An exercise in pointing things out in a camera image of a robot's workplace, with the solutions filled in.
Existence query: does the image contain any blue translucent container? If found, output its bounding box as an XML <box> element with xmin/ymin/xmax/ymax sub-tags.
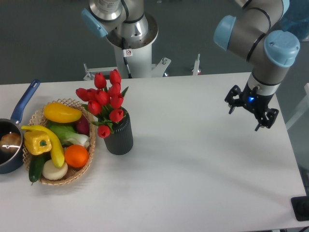
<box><xmin>279</xmin><ymin>0</ymin><xmax>309</xmax><ymax>42</ymax></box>

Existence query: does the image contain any yellow mango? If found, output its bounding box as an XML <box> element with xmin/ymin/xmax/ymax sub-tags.
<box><xmin>43</xmin><ymin>102</ymin><xmax>82</xmax><ymax>123</ymax></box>

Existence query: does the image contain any black cable on pedestal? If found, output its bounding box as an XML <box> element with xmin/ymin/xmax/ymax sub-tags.
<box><xmin>121</xmin><ymin>37</ymin><xmax>133</xmax><ymax>79</ymax></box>

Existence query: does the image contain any yellow bell pepper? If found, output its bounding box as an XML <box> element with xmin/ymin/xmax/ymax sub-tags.
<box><xmin>24</xmin><ymin>130</ymin><xmax>52</xmax><ymax>155</ymax></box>

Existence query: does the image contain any dark grey ribbed vase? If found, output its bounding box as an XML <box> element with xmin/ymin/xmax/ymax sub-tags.
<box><xmin>104</xmin><ymin>108</ymin><xmax>133</xmax><ymax>155</ymax></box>

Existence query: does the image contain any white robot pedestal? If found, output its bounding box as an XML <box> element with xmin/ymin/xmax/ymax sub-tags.
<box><xmin>82</xmin><ymin>7</ymin><xmax>171</xmax><ymax>79</ymax></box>

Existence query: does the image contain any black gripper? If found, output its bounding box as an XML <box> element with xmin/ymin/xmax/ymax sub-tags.
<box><xmin>225</xmin><ymin>84</ymin><xmax>279</xmax><ymax>131</ymax></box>

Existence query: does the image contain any green cucumber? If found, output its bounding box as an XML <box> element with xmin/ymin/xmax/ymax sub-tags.
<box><xmin>28</xmin><ymin>153</ymin><xmax>50</xmax><ymax>184</ymax></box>

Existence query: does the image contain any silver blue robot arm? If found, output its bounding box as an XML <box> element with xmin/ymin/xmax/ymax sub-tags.
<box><xmin>81</xmin><ymin>0</ymin><xmax>300</xmax><ymax>128</ymax></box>

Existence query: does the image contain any white furniture edge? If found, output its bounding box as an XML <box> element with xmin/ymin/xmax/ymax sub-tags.
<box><xmin>285</xmin><ymin>83</ymin><xmax>309</xmax><ymax>130</ymax></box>

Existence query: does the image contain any blue saucepan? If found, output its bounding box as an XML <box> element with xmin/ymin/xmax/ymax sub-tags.
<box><xmin>0</xmin><ymin>79</ymin><xmax>40</xmax><ymax>174</ymax></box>

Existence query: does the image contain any red tulip bouquet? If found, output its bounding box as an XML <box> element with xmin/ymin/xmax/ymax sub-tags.
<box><xmin>75</xmin><ymin>69</ymin><xmax>128</xmax><ymax>138</ymax></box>

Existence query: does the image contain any green lettuce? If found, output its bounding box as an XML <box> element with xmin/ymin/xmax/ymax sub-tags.
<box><xmin>47</xmin><ymin>122</ymin><xmax>90</xmax><ymax>148</ymax></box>

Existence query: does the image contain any browned meat patty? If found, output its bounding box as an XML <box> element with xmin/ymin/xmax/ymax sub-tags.
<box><xmin>0</xmin><ymin>132</ymin><xmax>21</xmax><ymax>153</ymax></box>

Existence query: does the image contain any woven wicker basket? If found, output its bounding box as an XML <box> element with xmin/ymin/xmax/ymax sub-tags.
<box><xmin>28</xmin><ymin>99</ymin><xmax>96</xmax><ymax>186</ymax></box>

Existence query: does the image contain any red onion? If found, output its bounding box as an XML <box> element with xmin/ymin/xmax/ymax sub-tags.
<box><xmin>75</xmin><ymin>115</ymin><xmax>90</xmax><ymax>135</ymax></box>

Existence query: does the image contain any black device at edge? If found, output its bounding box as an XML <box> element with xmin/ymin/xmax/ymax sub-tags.
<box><xmin>291</xmin><ymin>196</ymin><xmax>309</xmax><ymax>221</ymax></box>

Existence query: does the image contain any white round bread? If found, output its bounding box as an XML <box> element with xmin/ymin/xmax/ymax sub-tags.
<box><xmin>42</xmin><ymin>159</ymin><xmax>68</xmax><ymax>180</ymax></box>

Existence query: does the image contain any orange fruit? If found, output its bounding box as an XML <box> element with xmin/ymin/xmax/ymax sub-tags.
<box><xmin>64</xmin><ymin>145</ymin><xmax>89</xmax><ymax>168</ymax></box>

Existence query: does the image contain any yellow squash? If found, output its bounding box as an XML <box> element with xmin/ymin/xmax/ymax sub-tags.
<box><xmin>21</xmin><ymin>125</ymin><xmax>65</xmax><ymax>168</ymax></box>

